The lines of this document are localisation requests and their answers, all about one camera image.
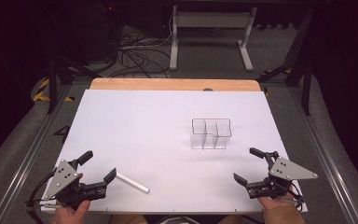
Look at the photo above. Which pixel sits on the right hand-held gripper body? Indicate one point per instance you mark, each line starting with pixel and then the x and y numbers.
pixel 284 171

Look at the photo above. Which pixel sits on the black triangular bracket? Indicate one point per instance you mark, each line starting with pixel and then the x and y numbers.
pixel 62 132

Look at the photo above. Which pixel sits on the black equipment box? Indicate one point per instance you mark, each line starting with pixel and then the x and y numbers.
pixel 101 31

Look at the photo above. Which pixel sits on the black metal stand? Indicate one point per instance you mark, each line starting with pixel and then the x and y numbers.
pixel 304 77
pixel 53 84

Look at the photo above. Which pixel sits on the yellow black hazard tape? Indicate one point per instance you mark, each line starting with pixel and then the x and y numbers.
pixel 42 91

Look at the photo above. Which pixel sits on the person's leg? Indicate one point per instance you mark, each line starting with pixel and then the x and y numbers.
pixel 127 219

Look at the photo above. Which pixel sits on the metal floor rail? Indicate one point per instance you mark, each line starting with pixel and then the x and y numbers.
pixel 326 161
pixel 28 161

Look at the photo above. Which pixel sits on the white pen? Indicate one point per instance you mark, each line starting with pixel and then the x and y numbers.
pixel 133 182

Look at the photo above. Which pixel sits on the white shoe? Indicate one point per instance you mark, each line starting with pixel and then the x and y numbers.
pixel 177 220

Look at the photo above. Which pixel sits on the clear plastic organizer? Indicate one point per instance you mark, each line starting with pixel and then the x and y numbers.
pixel 211 133

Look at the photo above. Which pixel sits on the white metal desk frame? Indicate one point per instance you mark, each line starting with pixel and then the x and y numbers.
pixel 211 20

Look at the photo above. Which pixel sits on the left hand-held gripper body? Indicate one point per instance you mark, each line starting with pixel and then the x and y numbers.
pixel 65 179

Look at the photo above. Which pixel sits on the person's left hand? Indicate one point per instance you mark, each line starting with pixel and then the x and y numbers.
pixel 73 213

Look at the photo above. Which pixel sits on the person's right hand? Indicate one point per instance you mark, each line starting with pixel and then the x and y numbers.
pixel 273 202

